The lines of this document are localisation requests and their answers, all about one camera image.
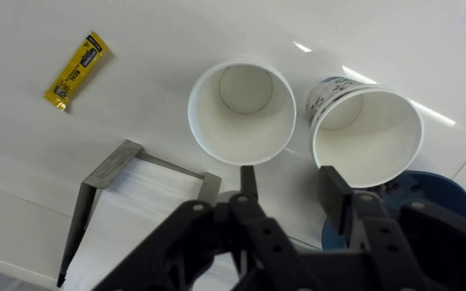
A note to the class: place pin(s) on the printed paper cup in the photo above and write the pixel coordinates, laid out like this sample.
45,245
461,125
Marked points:
241,124
323,92
372,140

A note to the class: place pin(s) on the white paper napkins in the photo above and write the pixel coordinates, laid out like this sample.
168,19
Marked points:
145,216

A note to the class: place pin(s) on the dark blue round bowl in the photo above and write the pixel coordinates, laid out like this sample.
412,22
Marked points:
443,197

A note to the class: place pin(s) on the yellow condiment packet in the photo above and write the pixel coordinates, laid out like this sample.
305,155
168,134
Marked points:
76,71

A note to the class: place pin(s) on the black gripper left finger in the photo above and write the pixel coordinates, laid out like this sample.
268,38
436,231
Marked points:
254,227

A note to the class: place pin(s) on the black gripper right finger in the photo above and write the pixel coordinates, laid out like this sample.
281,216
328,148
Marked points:
334,200

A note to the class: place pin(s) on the metal napkin holder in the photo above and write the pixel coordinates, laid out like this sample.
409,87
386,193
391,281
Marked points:
111,168

